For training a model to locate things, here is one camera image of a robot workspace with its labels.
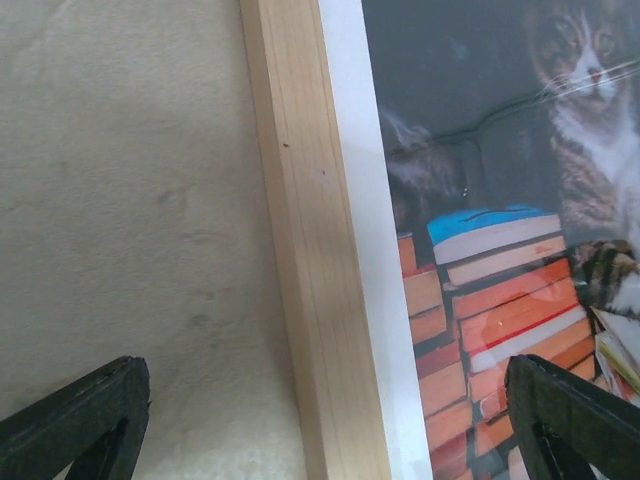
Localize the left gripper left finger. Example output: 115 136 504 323
1 356 150 479

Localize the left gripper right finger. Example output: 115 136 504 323
505 355 639 480

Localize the wooden photo frame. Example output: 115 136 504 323
240 1 435 479

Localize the cat and books photo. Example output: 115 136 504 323
363 1 639 479

